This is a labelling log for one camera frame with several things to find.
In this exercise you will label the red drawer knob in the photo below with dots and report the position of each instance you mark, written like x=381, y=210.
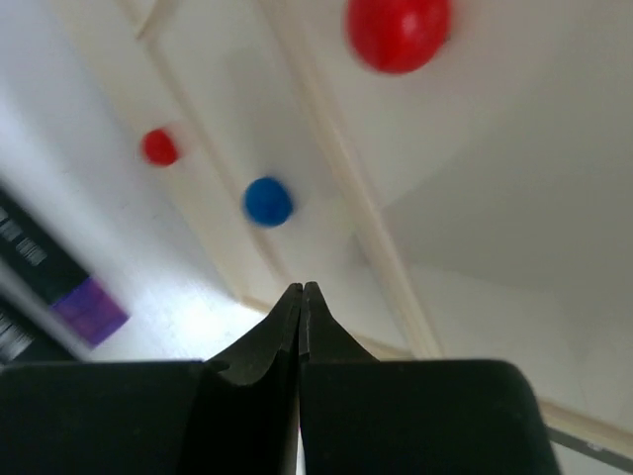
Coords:
x=397, y=36
x=159, y=148

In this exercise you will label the cream drawer cabinet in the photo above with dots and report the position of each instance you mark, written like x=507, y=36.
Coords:
x=480, y=206

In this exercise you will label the blue drawer knob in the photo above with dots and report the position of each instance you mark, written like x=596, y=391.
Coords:
x=267, y=203

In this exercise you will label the red bottom drawer knob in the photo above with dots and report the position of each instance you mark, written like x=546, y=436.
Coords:
x=159, y=148

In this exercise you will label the red top drawer knob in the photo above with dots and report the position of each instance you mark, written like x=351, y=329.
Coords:
x=397, y=36

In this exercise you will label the purple cap black highlighter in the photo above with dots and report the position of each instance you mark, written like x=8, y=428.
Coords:
x=68, y=290

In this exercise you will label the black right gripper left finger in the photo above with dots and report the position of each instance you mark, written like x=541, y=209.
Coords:
x=232, y=414

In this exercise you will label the yellow cap black highlighter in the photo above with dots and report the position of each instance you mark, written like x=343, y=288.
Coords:
x=22, y=340

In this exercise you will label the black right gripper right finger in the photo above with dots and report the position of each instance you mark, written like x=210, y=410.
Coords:
x=361, y=415

